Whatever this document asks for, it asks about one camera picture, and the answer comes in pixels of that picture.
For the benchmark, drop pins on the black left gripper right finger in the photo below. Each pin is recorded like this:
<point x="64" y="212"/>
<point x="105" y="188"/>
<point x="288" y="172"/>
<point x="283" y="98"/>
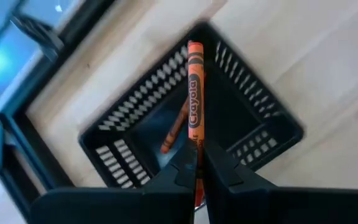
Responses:
<point x="253" y="205"/>

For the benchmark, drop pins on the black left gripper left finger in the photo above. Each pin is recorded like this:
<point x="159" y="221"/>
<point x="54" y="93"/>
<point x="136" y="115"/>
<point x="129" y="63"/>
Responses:
<point x="154" y="205"/>

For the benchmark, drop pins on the orange crayon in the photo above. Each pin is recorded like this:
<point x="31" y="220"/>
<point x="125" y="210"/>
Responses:
<point x="176" y="127"/>
<point x="196" y="93"/>

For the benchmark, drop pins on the black plastic basket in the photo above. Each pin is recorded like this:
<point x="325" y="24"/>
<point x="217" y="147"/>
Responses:
<point x="228" y="124"/>

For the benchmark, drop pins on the black metal table frame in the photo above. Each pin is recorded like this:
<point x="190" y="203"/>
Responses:
<point x="33" y="155"/>

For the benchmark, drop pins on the black frame clamp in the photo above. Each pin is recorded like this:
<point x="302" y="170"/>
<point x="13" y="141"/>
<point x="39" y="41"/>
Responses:
<point x="39" y="34"/>

